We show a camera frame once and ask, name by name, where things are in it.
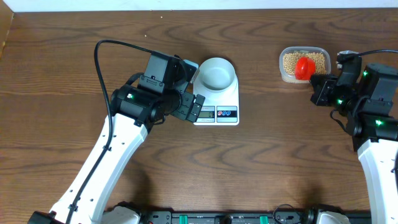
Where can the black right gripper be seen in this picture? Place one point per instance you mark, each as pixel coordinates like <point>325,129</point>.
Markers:
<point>321,89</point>

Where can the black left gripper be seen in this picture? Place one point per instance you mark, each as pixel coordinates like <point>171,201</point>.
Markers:
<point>181,111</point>

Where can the red plastic measuring scoop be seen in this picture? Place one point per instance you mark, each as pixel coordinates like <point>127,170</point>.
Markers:
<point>305,68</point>

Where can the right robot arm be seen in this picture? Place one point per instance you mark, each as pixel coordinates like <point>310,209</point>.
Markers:
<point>364,96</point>

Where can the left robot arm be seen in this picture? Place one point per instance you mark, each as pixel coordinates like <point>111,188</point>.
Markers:
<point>133,110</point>

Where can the white digital kitchen scale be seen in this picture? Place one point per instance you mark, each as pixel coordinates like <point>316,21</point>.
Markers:
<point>221,108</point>

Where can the grey round bowl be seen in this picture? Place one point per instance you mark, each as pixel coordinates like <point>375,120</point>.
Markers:
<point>217,74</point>

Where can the yellow soybeans in container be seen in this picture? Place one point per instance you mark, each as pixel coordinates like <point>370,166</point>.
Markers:
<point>290,60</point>

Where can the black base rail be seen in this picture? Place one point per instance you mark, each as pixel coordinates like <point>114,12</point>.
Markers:
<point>217,217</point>

